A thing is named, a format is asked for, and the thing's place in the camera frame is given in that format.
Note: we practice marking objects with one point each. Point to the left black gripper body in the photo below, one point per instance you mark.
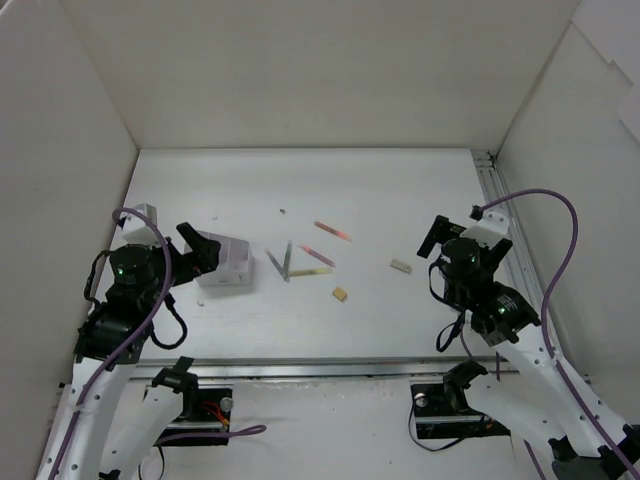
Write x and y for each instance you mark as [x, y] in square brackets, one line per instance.
[176, 262]

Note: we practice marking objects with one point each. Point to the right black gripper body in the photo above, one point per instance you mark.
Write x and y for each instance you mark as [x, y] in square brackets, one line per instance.
[437, 239]

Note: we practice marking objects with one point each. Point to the white eraser block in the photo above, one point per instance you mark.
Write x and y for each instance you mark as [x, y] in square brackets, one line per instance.
[401, 266]

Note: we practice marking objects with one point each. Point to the purple pen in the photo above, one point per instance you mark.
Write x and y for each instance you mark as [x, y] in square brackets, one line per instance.
[279, 268]

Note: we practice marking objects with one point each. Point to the green pen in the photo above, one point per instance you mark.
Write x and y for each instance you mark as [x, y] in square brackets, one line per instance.
[287, 261]

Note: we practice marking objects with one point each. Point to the red pen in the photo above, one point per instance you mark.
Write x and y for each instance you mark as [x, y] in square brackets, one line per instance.
[333, 231]
[317, 255]

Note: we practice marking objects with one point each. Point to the yellow highlighter pen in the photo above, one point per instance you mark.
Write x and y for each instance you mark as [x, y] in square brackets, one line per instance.
[310, 272]

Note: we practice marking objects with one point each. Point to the tan eraser block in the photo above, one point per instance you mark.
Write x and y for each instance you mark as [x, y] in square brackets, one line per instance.
[339, 294]

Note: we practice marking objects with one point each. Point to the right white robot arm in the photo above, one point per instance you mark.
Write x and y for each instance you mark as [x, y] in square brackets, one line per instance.
[584, 438]

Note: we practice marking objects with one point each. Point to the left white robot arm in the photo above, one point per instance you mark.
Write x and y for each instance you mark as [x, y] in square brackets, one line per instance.
[107, 352]

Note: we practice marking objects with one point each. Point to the white divided organizer box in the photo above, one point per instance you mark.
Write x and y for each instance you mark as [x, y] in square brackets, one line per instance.
[236, 261]

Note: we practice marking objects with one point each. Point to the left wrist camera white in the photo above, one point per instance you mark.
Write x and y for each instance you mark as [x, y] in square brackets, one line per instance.
[136, 231]

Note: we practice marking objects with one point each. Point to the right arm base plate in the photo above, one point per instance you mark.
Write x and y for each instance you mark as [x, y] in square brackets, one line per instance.
[435, 425]

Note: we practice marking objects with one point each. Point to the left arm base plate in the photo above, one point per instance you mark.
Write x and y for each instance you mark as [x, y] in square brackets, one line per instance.
[211, 413]

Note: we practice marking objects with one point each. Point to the aluminium front rail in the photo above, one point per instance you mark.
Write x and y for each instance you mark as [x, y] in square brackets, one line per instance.
[297, 369]

